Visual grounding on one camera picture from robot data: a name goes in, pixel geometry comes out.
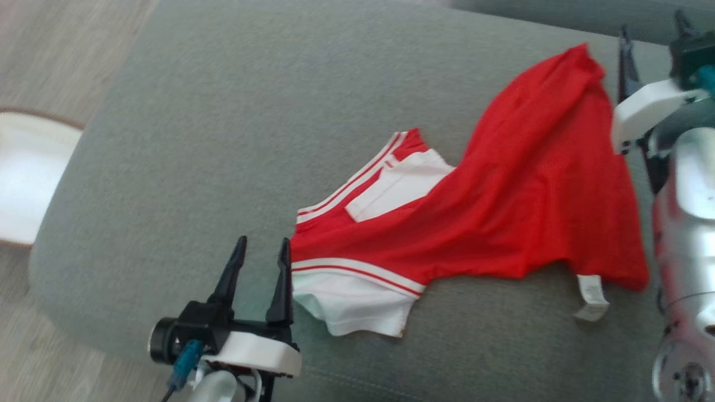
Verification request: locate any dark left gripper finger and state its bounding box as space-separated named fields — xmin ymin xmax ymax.
xmin=208 ymin=236 xmax=247 ymax=313
xmin=265 ymin=237 xmax=295 ymax=328

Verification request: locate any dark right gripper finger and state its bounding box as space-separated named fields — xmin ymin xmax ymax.
xmin=617 ymin=25 xmax=641 ymax=107
xmin=673 ymin=8 xmax=700 ymax=41

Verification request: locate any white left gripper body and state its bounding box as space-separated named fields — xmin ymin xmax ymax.
xmin=202 ymin=312 xmax=303 ymax=400

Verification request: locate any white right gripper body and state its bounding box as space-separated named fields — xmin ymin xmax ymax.
xmin=611 ymin=78 xmax=704 ymax=156

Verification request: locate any red jersey number 23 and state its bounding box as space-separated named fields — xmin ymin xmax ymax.
xmin=289 ymin=44 xmax=650 ymax=338

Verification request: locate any grey sofa cushion with seam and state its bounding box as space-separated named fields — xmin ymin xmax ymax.
xmin=452 ymin=0 xmax=715 ymax=45

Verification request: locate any large grey sofa seat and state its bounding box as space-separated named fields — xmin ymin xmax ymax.
xmin=28 ymin=0 xmax=715 ymax=402

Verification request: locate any right teal camera cable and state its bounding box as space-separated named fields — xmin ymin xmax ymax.
xmin=695 ymin=64 xmax=715 ymax=94

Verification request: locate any teal camera cable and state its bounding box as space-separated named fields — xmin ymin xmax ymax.
xmin=695 ymin=64 xmax=715 ymax=94
xmin=162 ymin=339 xmax=203 ymax=402

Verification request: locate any left teal camera cable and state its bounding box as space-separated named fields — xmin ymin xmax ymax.
xmin=162 ymin=339 xmax=203 ymax=402

